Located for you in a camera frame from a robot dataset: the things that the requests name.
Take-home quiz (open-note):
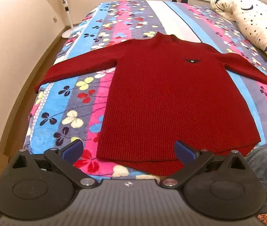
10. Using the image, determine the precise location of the colourful floral striped blanket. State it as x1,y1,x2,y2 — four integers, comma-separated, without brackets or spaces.
24,1,267,180

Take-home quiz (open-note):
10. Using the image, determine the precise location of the red knit sweater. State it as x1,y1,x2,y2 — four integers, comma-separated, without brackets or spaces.
42,33,267,176

